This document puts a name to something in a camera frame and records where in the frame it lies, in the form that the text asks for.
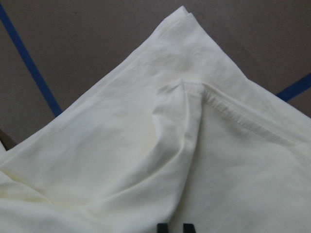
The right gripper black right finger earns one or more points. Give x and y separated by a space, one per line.
188 228

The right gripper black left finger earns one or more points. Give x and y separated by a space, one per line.
162 228

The cream long-sleeve printed shirt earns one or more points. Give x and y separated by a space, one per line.
174 134

